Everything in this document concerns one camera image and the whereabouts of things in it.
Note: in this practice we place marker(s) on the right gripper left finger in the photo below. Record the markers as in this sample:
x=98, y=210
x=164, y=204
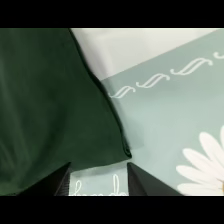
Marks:
x=56, y=183

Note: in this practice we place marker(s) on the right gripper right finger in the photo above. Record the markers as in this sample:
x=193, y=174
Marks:
x=143, y=185

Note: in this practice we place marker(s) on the dark green shirt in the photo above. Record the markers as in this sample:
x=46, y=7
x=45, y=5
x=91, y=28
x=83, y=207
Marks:
x=50, y=106

